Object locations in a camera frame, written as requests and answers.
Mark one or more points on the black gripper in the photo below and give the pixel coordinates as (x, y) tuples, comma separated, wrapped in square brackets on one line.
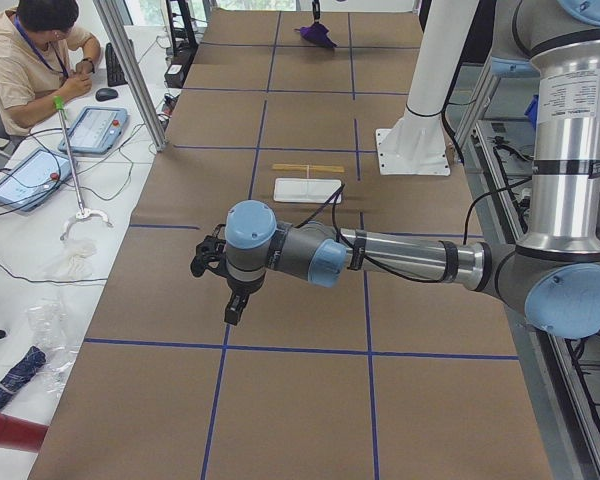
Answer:
[(239, 289)]

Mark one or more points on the purple towel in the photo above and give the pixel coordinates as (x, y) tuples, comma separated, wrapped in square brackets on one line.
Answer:
[(316, 34)]

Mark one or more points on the white towel rack base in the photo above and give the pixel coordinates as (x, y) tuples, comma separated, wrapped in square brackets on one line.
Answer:
[(303, 190)]

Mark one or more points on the left wooden rack bar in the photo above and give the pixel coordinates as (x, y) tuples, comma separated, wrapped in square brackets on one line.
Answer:
[(308, 168)]

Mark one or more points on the white crumpled cloth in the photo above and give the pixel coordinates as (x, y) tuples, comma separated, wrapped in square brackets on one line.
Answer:
[(73, 263)]

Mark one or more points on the clear plastic bag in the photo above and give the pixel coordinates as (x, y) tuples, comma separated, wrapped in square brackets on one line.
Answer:
[(53, 335)]

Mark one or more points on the black keyboard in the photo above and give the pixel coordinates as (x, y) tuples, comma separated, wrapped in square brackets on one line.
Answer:
[(114, 73)]

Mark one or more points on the upper teach pendant tablet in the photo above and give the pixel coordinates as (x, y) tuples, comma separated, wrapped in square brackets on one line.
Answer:
[(96, 129)]

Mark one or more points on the teach pendant tablet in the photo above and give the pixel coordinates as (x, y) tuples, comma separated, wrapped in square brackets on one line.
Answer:
[(34, 179), (96, 129)]

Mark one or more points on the black computer mouse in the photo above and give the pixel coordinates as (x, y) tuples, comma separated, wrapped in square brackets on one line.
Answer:
[(106, 94)]

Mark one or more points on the folded dark blue umbrella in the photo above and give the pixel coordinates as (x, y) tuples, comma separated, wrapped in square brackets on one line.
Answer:
[(21, 374)]

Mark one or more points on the lower teach pendant tablet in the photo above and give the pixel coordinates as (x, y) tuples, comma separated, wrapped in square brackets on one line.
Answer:
[(34, 179)]

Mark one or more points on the blue storage bin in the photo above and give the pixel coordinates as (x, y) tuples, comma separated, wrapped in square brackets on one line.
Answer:
[(531, 111)]

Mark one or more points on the red cylinder tube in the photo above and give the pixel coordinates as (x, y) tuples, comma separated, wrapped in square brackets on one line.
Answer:
[(20, 434)]

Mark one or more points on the seated person beige shirt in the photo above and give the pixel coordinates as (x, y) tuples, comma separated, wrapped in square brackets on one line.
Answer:
[(44, 55)]

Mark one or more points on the white camera pole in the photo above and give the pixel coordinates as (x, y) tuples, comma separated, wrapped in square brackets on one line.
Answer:
[(446, 28)]

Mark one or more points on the grey aluminium frame post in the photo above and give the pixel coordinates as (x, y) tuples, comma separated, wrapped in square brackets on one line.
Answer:
[(112, 22)]

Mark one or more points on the grabber stick green handle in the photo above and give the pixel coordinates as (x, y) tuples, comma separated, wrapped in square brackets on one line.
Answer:
[(84, 213)]

